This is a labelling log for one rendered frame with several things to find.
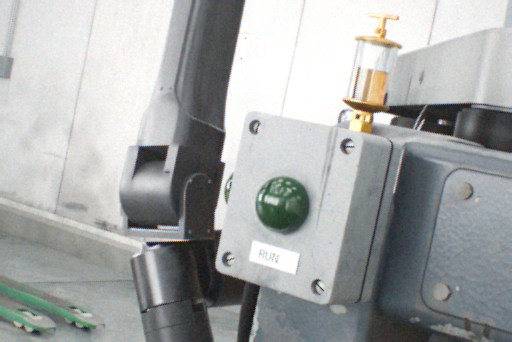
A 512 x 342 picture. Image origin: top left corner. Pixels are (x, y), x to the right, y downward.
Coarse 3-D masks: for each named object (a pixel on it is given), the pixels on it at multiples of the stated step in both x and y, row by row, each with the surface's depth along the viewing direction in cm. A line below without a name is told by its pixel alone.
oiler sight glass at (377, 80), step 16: (368, 48) 57; (384, 48) 57; (352, 64) 58; (368, 64) 57; (384, 64) 57; (352, 80) 57; (368, 80) 57; (384, 80) 57; (352, 96) 57; (368, 96) 57; (384, 96) 57
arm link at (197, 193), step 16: (192, 176) 81; (208, 176) 82; (192, 192) 81; (208, 192) 82; (192, 208) 81; (208, 208) 82; (128, 224) 85; (192, 224) 81; (208, 224) 82; (208, 240) 86; (224, 288) 85; (240, 288) 86; (208, 304) 86; (224, 304) 87; (240, 304) 89
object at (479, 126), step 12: (468, 108) 64; (468, 120) 63; (480, 120) 62; (492, 120) 61; (504, 120) 61; (456, 132) 64; (468, 132) 63; (480, 132) 62; (492, 132) 61; (504, 132) 61; (480, 144) 62; (492, 144) 61; (504, 144) 61
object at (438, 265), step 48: (432, 144) 52; (432, 192) 52; (480, 192) 50; (384, 240) 53; (432, 240) 51; (480, 240) 50; (384, 288) 53; (432, 288) 51; (480, 288) 50; (288, 336) 55; (336, 336) 53; (384, 336) 55; (432, 336) 72; (480, 336) 50
